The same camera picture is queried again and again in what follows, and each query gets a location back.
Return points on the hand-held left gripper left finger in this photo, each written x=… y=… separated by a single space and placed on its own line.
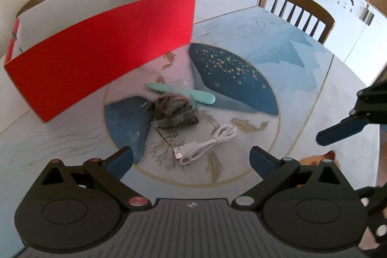
x=119 y=162

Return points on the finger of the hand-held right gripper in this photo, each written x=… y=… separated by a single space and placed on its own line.
x=375 y=92
x=338 y=131

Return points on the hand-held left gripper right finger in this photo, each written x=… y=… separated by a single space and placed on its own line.
x=261 y=162

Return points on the clear bag of dark snack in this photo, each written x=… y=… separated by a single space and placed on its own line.
x=172 y=116

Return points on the teal pen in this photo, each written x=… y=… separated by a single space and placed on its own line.
x=203 y=97

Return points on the red cardboard box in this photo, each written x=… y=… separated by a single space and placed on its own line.
x=90 y=58

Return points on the painted desktop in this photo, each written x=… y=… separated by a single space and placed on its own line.
x=302 y=79

